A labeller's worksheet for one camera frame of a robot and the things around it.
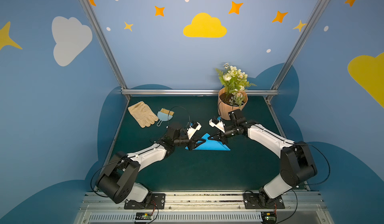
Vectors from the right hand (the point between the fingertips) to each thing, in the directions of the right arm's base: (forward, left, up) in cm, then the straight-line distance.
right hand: (211, 136), depth 83 cm
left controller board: (-38, +32, -15) cm, 52 cm away
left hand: (-2, +4, +1) cm, 5 cm away
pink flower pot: (+21, -9, 0) cm, 23 cm away
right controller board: (-35, -30, -17) cm, 49 cm away
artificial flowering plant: (+30, -13, +15) cm, 36 cm away
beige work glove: (+23, +50, -14) cm, 57 cm away
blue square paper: (-5, 0, 0) cm, 5 cm away
